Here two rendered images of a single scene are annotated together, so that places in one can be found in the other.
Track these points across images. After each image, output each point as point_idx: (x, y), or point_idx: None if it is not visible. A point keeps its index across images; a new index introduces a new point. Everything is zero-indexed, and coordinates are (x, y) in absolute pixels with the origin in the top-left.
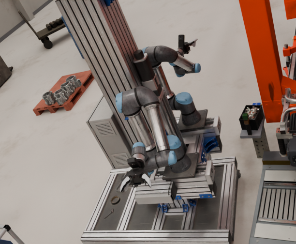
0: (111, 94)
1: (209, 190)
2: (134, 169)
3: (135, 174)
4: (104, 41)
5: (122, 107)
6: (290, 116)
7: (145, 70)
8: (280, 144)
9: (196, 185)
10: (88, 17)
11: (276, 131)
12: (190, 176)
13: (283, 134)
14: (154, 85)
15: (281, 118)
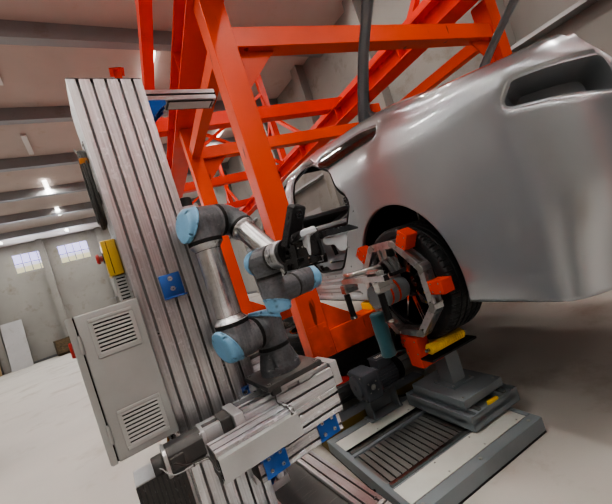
0: (139, 253)
1: (339, 399)
2: None
3: None
4: (145, 153)
5: (199, 219)
6: (383, 261)
7: None
8: (385, 303)
9: (319, 396)
10: (124, 114)
11: (377, 283)
12: (316, 363)
13: (385, 283)
14: None
15: (373, 270)
